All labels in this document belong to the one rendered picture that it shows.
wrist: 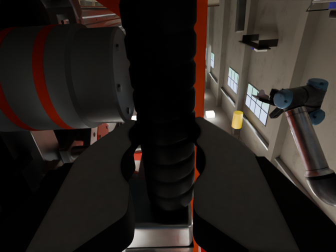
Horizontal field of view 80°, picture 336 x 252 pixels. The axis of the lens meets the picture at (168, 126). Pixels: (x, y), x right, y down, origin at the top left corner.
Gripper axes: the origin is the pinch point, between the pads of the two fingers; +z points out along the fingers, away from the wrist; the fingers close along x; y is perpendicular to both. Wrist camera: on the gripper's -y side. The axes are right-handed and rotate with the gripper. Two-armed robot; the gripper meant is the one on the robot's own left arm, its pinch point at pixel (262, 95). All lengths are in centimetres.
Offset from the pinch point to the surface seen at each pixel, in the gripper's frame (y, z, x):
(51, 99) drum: 26, -67, 93
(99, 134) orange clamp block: 6, -40, 89
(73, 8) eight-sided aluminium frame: 36, -36, 92
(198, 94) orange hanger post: 11, -26, 54
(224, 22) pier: 41, 985, -548
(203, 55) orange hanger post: 25, -26, 55
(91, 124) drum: 22, -65, 89
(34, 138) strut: 18, -60, 98
